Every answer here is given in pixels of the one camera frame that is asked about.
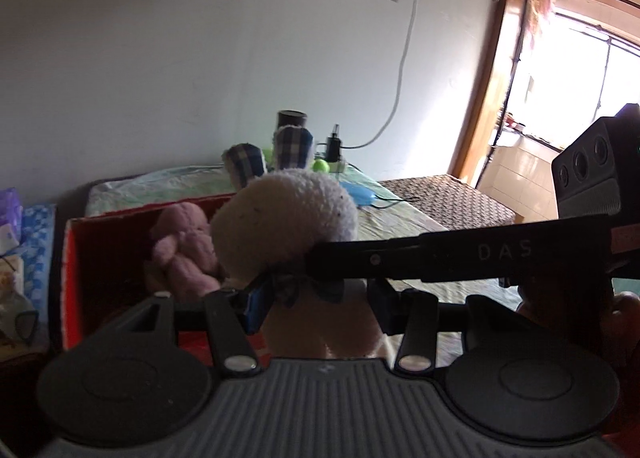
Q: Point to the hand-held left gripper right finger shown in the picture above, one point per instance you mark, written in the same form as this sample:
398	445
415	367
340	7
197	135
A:
384	310

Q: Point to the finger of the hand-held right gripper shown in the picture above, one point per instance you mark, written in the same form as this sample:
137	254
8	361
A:
365	260

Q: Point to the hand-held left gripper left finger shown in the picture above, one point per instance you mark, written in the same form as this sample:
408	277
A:
256	310

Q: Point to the white rabbit plush toy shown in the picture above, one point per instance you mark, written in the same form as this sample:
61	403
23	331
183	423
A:
285	218

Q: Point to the pink bear plush toy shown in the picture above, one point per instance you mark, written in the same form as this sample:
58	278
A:
182	248

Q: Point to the red cardboard box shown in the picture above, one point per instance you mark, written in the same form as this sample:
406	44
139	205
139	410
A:
110	263

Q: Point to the person's right hand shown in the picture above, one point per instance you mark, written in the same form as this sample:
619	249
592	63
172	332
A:
622	310

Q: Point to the blue glasses case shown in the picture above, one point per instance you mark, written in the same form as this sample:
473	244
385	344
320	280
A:
359	194

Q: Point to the white power strip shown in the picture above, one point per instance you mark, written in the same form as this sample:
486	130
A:
339	167

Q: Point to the brown patterned cloth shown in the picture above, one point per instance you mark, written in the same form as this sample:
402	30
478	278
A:
450	200

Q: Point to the black charger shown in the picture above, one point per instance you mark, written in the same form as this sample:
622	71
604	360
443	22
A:
333	146

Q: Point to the black thermos bottle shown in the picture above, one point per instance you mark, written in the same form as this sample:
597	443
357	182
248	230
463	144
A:
291	118

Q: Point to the blue checkered cloth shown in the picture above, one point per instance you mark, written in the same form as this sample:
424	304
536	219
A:
37	248

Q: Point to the purple tissue packet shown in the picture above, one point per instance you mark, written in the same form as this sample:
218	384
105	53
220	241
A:
10	215

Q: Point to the wooden door frame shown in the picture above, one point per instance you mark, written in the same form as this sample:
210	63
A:
492	68

